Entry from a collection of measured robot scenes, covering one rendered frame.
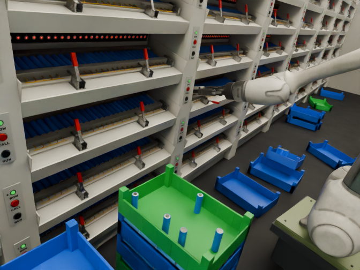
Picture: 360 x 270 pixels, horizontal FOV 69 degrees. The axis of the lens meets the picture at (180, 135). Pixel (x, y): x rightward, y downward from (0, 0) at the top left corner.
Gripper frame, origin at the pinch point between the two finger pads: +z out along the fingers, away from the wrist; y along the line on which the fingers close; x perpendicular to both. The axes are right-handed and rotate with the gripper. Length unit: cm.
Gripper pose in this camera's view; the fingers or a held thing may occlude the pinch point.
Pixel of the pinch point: (195, 90)
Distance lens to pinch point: 126.3
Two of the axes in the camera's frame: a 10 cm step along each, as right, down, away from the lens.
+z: -8.0, -1.2, 5.8
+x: 0.8, 9.5, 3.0
